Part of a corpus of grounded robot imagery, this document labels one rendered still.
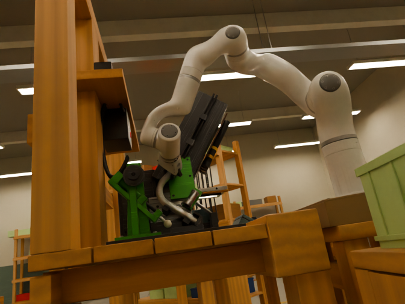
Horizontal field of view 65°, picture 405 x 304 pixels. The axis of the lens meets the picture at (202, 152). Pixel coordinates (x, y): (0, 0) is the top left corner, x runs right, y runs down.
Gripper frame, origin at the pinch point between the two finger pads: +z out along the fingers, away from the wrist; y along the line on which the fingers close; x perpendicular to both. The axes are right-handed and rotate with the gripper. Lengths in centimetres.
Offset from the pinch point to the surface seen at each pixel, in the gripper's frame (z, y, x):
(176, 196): 2.7, -8.5, 6.1
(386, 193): -73, -61, 10
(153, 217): -20.7, -14.0, 25.9
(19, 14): 183, 415, -152
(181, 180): 2.7, -5.4, -1.3
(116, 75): -38.7, 28.5, -3.8
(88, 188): -19.6, 11.8, 31.4
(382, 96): 428, -122, -684
